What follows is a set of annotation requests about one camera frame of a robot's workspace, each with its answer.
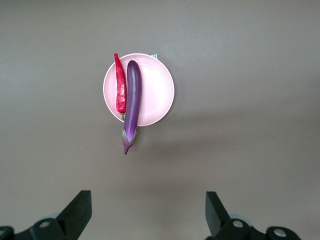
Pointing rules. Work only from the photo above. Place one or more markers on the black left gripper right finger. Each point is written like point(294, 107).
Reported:
point(222, 225)

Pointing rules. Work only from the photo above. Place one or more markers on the long purple eggplant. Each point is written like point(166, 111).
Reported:
point(133, 100)

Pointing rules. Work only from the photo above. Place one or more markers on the brown table cover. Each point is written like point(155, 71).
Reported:
point(237, 75)

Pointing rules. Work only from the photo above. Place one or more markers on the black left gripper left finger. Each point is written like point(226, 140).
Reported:
point(65, 222)

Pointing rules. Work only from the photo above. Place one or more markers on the pink round plate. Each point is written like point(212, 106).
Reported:
point(155, 95)

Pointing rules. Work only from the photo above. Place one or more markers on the red chili pepper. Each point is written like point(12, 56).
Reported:
point(121, 87)

